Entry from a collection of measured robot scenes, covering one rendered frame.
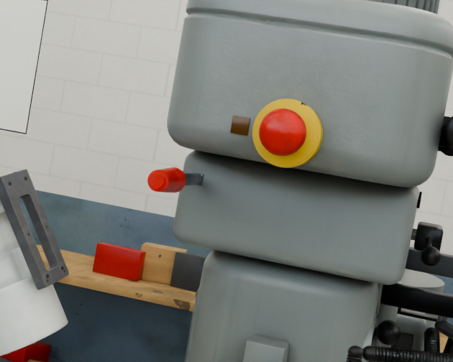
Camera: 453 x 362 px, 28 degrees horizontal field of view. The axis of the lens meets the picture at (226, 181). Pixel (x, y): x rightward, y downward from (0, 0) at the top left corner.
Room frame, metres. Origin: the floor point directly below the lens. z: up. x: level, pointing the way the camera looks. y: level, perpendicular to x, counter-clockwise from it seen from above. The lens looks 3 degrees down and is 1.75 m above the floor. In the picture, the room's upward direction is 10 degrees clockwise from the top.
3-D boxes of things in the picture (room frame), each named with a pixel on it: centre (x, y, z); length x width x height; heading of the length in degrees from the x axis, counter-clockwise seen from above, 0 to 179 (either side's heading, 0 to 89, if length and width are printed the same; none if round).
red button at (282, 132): (0.77, -0.04, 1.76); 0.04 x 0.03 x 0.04; 78
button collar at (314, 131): (0.79, -0.05, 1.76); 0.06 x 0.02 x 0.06; 78
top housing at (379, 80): (1.03, -0.10, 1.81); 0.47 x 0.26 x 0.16; 168
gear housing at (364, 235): (1.06, -0.10, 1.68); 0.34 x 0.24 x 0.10; 168
